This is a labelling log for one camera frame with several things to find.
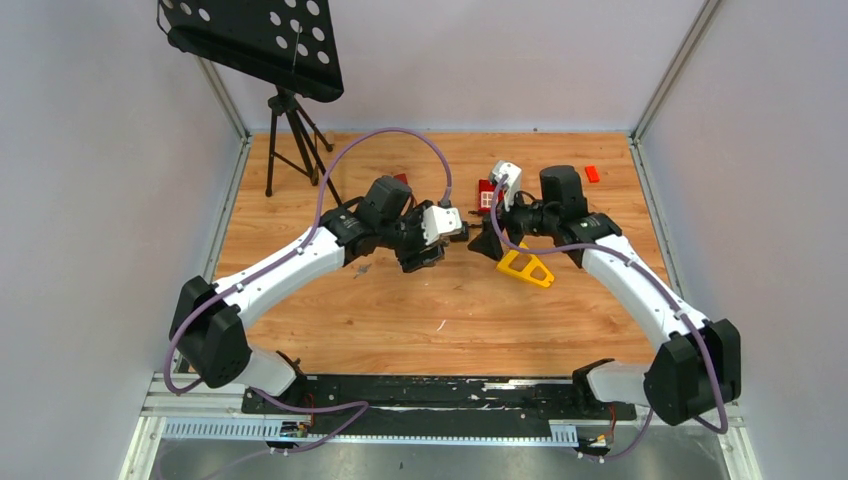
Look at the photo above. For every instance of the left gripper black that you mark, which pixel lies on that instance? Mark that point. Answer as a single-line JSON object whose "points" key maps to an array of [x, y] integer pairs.
{"points": [[414, 259]]}

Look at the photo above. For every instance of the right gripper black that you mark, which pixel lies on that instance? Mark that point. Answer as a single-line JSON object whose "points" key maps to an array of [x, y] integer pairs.
{"points": [[487, 241]]}

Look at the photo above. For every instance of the black padlock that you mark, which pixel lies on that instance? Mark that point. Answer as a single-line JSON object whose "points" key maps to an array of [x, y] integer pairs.
{"points": [[462, 235]]}

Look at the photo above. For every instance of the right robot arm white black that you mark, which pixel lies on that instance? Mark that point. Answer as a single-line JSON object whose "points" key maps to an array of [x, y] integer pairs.
{"points": [[696, 369]]}

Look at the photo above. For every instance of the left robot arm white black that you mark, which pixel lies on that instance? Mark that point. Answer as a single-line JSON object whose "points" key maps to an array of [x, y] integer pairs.
{"points": [[211, 320]]}

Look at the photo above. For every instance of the yellow triangular plastic piece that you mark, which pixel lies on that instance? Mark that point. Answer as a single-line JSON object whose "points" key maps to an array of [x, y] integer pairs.
{"points": [[525, 267]]}

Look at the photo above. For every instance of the red toy brick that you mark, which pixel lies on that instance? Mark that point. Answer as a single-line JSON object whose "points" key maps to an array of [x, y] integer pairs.
{"points": [[485, 195]]}

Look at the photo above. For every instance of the small red block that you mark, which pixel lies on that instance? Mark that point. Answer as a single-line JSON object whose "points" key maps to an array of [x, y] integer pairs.
{"points": [[592, 174]]}

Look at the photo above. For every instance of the black music stand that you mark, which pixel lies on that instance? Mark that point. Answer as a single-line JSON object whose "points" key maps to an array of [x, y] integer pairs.
{"points": [[287, 44]]}

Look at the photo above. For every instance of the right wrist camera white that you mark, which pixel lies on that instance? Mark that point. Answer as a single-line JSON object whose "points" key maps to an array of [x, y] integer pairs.
{"points": [[508, 176]]}

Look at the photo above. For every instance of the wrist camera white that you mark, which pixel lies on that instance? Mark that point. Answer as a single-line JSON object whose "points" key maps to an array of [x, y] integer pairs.
{"points": [[508, 176], [439, 222]]}

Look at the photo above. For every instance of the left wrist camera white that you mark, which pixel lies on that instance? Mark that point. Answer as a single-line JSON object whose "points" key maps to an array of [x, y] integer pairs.
{"points": [[439, 222]]}

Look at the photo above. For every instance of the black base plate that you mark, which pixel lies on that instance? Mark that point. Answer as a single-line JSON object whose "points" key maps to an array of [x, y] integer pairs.
{"points": [[448, 406]]}

